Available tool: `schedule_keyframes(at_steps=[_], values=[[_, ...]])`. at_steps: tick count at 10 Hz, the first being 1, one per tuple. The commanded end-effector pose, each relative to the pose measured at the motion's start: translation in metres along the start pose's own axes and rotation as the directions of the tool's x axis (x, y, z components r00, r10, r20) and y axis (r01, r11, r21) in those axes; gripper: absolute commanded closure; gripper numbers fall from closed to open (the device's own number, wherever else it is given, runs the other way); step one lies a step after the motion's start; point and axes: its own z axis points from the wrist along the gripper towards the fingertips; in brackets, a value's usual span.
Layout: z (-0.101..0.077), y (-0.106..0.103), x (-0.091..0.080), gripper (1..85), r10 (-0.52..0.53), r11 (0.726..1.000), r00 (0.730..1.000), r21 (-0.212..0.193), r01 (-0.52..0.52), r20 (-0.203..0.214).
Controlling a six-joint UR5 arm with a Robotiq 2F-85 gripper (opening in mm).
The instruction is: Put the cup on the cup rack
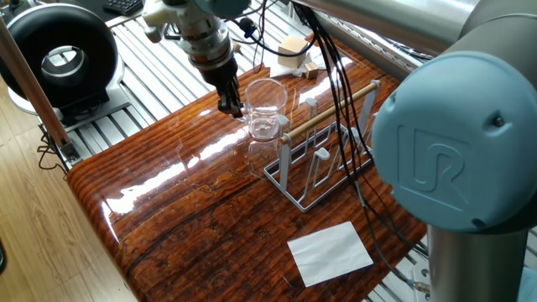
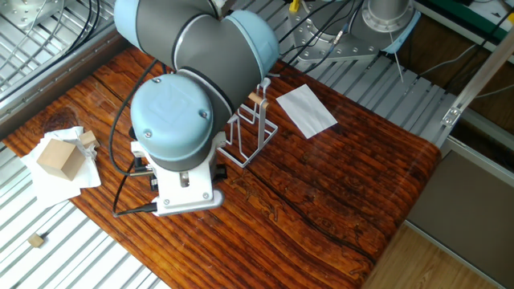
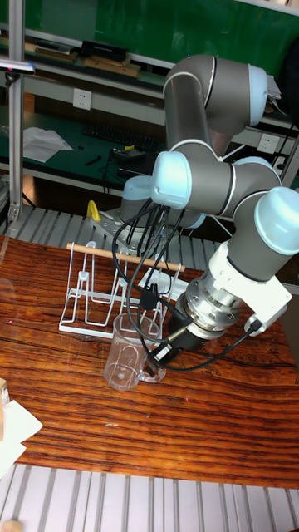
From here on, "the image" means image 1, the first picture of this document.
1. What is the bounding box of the white mug drying rack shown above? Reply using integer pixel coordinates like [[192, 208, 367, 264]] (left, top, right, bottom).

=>
[[263, 78, 389, 214]]

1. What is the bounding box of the clear glass cup with handle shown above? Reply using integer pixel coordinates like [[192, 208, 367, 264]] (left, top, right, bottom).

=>
[[237, 77, 289, 143]]

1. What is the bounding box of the black cable with angled plug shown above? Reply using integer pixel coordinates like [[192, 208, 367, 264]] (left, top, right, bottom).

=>
[[224, 0, 318, 71]]

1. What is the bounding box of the black cable with grey sleeve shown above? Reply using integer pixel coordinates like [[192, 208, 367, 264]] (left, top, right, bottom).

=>
[[293, 3, 429, 258]]

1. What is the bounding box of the black cable with metal connector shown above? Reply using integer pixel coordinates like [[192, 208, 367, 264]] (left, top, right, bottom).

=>
[[293, 3, 432, 294]]

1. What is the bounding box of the black ring-shaped device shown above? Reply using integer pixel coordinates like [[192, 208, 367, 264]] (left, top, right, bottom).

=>
[[0, 3, 132, 128]]

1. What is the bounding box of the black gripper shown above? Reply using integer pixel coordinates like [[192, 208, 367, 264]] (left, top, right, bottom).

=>
[[199, 56, 245, 119]]

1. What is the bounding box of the large wooden cube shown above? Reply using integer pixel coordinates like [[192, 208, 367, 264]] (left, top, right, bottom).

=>
[[277, 34, 310, 70]]

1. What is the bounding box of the white paper sheet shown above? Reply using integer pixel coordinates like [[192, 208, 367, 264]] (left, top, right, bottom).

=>
[[286, 221, 375, 289]]

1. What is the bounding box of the thin black floor cable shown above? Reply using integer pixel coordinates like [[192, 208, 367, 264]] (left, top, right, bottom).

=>
[[36, 125, 70, 180]]

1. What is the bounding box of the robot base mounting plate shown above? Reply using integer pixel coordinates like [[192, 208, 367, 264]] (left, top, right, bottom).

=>
[[410, 262, 432, 302]]

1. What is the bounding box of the aluminium table frame rail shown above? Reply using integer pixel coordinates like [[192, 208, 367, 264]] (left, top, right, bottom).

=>
[[316, 10, 416, 83]]

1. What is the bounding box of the brown frame post with bracket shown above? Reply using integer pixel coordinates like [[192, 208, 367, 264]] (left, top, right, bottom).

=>
[[0, 18, 82, 166]]

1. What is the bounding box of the black keyboard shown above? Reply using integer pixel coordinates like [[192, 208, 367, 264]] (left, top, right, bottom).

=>
[[102, 0, 145, 18]]

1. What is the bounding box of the crumpled white napkin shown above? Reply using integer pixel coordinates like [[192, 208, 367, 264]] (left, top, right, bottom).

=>
[[268, 44, 331, 79]]

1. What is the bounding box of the small wooden cube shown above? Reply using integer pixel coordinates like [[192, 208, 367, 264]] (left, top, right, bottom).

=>
[[304, 60, 321, 81]]

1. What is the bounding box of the black wire stand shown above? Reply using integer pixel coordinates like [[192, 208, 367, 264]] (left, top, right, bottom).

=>
[[161, 20, 182, 42]]

